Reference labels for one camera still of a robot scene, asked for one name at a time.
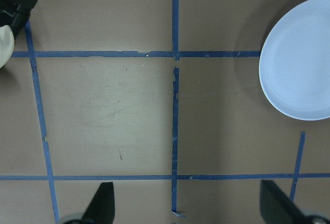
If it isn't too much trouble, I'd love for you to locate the beige plate in rack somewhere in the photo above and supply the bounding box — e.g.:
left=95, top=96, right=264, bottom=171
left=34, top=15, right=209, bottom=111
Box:
left=0, top=25, right=15, bottom=68

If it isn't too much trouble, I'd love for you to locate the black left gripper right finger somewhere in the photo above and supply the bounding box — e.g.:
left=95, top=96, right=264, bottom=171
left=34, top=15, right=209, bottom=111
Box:
left=260, top=180, right=305, bottom=224

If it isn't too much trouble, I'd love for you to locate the black dish rack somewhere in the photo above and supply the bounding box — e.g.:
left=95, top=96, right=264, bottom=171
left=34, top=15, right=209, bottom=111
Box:
left=1, top=0, right=38, bottom=38

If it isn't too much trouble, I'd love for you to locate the light blue plate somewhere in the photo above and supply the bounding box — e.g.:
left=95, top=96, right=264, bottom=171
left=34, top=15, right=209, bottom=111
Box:
left=259, top=0, right=329, bottom=120

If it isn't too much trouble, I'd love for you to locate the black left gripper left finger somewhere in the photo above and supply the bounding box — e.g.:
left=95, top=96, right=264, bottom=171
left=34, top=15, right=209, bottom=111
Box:
left=81, top=182, right=115, bottom=224

